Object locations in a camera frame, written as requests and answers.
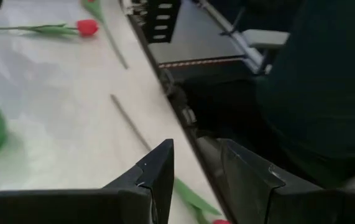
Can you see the person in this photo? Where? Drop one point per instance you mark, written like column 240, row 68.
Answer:
column 320, row 93

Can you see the grey mat striped edge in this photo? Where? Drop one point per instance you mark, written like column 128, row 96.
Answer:
column 196, row 37

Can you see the black aluminium table frame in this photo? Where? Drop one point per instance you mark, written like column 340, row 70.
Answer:
column 185, row 113

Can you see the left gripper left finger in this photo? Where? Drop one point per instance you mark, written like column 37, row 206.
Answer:
column 71, row 208

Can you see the orange artificial tulip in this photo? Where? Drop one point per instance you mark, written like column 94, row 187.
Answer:
column 94, row 7

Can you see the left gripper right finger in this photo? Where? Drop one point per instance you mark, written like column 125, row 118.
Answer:
column 289, row 208

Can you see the black slotted plate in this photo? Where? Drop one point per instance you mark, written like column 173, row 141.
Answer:
column 161, row 18

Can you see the red artificial tulip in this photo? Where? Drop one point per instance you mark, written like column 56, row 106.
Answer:
column 87, row 27
column 192, row 199

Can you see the grey chair armrest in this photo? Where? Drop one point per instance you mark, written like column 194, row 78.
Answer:
column 265, row 39

